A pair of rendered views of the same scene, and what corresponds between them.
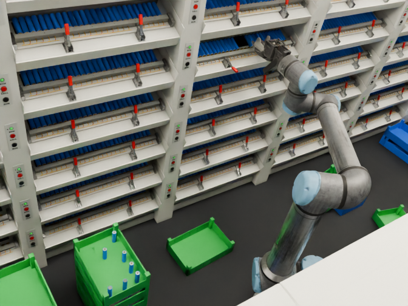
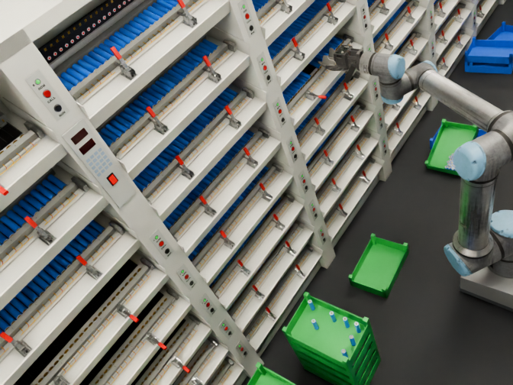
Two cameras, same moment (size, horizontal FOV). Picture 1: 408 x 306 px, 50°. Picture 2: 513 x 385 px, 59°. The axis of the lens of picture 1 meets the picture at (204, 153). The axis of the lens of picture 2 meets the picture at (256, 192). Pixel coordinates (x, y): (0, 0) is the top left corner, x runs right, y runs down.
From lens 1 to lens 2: 27 cm
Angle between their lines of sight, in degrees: 4
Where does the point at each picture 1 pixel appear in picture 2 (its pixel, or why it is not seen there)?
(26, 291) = not seen: outside the picture
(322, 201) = (494, 163)
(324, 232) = not seen: hidden behind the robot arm
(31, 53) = (163, 199)
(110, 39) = (214, 143)
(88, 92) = (221, 199)
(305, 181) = (468, 156)
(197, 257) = (382, 276)
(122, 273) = (342, 331)
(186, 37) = (270, 98)
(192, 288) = (399, 305)
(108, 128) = (250, 217)
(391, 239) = not seen: outside the picture
